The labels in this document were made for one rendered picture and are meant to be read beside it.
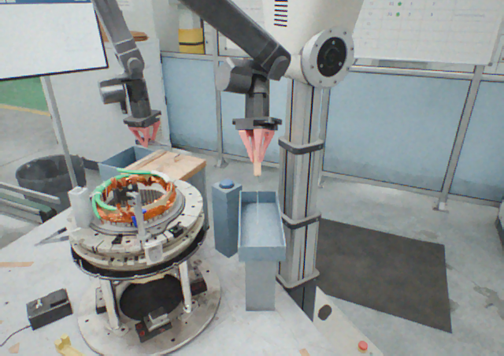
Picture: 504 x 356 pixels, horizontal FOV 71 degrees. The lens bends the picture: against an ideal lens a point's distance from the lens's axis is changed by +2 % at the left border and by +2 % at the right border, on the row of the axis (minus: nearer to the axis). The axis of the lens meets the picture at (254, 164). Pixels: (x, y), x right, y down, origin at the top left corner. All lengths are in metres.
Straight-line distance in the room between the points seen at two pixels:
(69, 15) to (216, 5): 1.30
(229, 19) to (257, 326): 0.76
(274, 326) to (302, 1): 0.81
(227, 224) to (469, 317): 1.60
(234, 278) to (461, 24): 2.22
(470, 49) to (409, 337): 1.82
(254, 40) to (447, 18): 2.16
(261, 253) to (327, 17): 0.56
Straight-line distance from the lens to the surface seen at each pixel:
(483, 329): 2.35
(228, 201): 1.09
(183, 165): 1.19
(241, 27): 0.71
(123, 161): 1.36
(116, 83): 1.06
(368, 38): 2.81
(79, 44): 1.90
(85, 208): 0.88
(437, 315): 2.29
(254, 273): 0.97
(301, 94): 0.99
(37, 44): 1.87
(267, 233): 0.92
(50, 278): 1.31
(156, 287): 1.16
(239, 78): 0.77
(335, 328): 1.74
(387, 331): 2.13
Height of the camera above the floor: 1.58
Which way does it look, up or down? 26 degrees down
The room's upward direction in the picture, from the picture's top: straight up
